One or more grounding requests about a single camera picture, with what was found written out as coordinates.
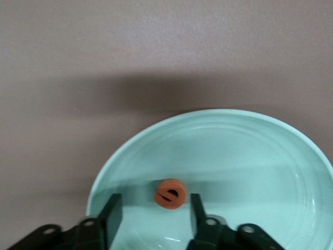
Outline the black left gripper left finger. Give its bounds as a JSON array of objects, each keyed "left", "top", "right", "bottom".
[{"left": 6, "top": 193, "right": 123, "bottom": 250}]

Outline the brown table cover sheet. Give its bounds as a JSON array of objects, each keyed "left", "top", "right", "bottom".
[{"left": 0, "top": 0, "right": 333, "bottom": 250}]

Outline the green plate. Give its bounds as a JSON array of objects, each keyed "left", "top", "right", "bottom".
[{"left": 86, "top": 108, "right": 333, "bottom": 250}]

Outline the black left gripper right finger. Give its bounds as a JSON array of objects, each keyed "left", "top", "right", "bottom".
[{"left": 187, "top": 193, "right": 284, "bottom": 250}]

